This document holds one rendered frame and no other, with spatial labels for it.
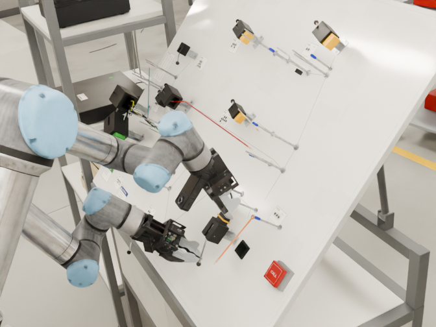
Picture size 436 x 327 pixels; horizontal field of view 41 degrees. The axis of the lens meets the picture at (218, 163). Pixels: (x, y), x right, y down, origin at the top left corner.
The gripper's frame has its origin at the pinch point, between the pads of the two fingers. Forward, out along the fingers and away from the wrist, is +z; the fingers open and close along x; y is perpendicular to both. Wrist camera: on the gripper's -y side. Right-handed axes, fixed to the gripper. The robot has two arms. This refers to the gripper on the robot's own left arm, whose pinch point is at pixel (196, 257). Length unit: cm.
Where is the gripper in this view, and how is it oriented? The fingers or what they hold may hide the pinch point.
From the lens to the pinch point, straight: 168.7
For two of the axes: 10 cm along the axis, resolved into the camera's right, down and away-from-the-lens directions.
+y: 5.0, -3.3, -8.0
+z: 8.2, 4.8, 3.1
